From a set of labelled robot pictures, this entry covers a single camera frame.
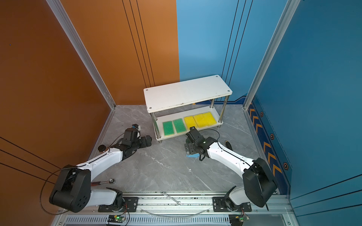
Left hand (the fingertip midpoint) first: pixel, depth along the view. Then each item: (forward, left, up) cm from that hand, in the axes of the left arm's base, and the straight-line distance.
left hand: (146, 138), depth 91 cm
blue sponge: (-16, -32, +10) cm, 37 cm away
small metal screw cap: (-25, +16, -6) cm, 31 cm away
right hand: (-6, -31, +1) cm, 31 cm away
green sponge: (+8, -14, 0) cm, 16 cm away
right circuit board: (-42, -52, -9) cm, 68 cm away
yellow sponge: (+14, -29, +1) cm, 32 cm away
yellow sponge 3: (+15, -47, -1) cm, 49 cm away
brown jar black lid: (-9, +25, +1) cm, 26 cm away
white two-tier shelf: (+4, -21, +25) cm, 33 cm away
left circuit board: (-42, +9, -9) cm, 44 cm away
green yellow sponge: (+10, -22, +1) cm, 24 cm away
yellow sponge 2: (+16, -39, 0) cm, 42 cm away
